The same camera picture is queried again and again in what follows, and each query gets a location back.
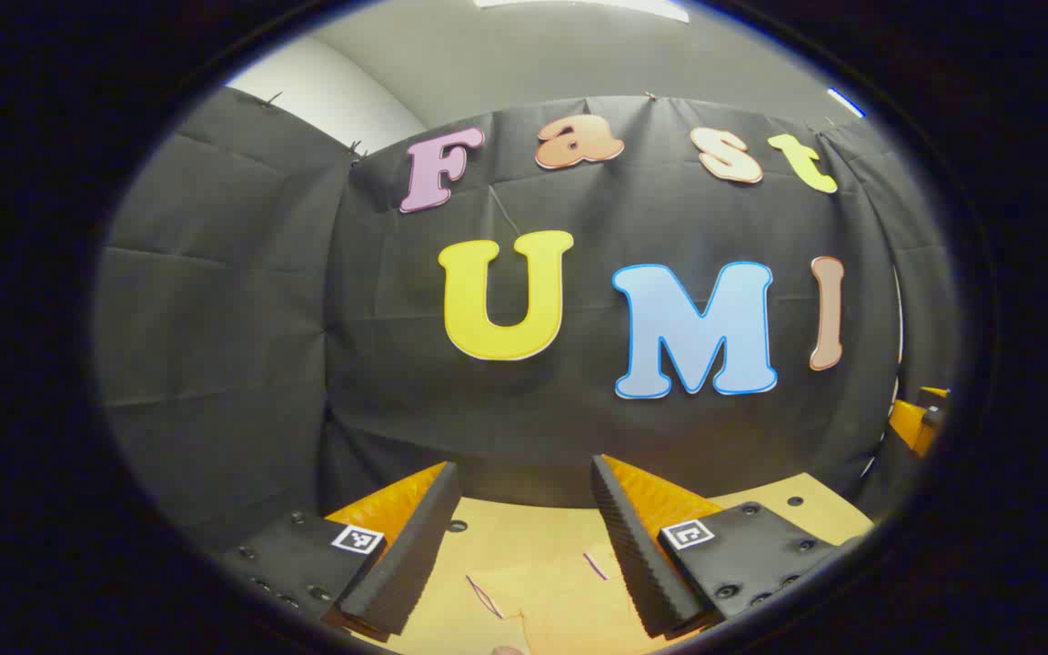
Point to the ceiling light panel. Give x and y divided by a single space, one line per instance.
597 5
846 102

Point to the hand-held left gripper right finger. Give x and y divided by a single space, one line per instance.
633 546

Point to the orange T-shirt with striped collar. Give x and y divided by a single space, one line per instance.
560 609

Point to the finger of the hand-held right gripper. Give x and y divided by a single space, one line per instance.
911 423

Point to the black backdrop cloth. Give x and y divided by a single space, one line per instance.
306 318

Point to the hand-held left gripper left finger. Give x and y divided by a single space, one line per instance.
415 546

